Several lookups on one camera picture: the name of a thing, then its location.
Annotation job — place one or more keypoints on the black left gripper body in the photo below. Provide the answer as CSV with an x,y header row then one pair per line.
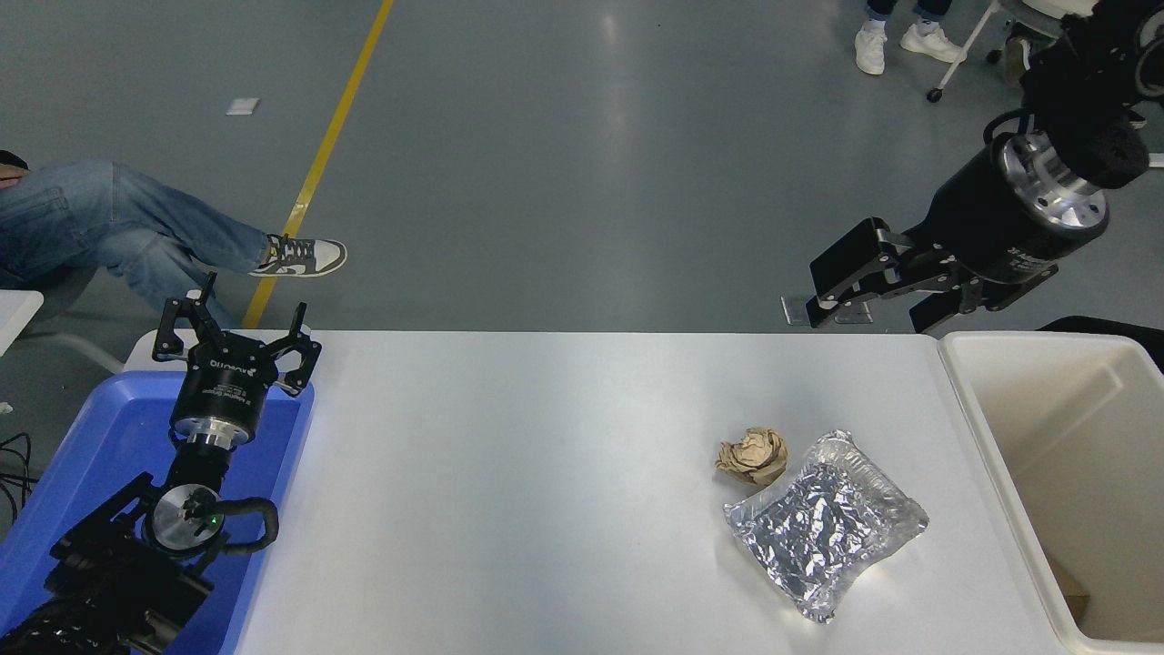
x,y
223,387

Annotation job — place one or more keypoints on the seated person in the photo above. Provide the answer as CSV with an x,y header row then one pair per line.
x,y
91,218

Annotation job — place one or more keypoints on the crumpled tan paper ball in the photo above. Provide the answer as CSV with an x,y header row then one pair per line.
x,y
753,458

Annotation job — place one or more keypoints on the small white side table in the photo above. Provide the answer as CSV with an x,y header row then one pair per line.
x,y
16,314

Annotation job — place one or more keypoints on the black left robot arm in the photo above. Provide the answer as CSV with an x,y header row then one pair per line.
x,y
109,582

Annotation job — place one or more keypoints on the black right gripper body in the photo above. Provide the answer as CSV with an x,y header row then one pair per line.
x,y
978,223

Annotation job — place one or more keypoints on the white wheeled chair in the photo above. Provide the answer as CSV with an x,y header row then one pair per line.
x,y
973,36

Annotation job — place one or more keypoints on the standing person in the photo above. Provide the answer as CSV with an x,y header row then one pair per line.
x,y
871,50

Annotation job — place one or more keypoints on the silver floor bracket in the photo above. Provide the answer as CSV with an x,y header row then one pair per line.
x,y
855,314

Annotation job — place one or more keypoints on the blue plastic tray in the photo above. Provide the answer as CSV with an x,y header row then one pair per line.
x,y
109,437

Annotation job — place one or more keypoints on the foil tray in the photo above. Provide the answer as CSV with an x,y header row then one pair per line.
x,y
823,528

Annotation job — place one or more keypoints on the large pale plastic bin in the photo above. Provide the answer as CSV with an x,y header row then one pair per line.
x,y
1000,473

